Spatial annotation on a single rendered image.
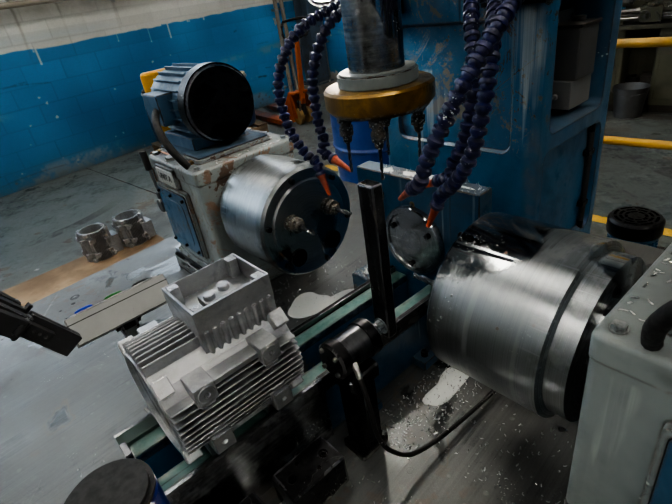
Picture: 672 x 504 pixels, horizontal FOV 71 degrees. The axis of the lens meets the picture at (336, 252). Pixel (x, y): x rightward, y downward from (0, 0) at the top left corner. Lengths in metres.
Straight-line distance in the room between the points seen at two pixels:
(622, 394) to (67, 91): 6.19
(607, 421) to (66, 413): 0.98
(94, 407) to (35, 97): 5.36
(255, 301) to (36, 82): 5.74
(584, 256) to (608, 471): 0.24
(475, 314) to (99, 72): 6.12
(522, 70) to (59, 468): 1.06
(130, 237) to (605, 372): 3.15
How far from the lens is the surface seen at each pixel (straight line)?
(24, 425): 1.20
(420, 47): 0.99
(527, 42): 0.86
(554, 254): 0.63
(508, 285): 0.61
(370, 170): 0.97
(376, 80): 0.74
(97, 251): 3.37
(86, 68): 6.45
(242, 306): 0.66
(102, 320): 0.87
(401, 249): 0.99
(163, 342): 0.67
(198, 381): 0.64
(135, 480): 0.37
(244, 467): 0.78
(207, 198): 1.14
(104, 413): 1.11
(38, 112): 6.30
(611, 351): 0.52
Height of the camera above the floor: 1.48
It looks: 30 degrees down
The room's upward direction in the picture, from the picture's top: 10 degrees counter-clockwise
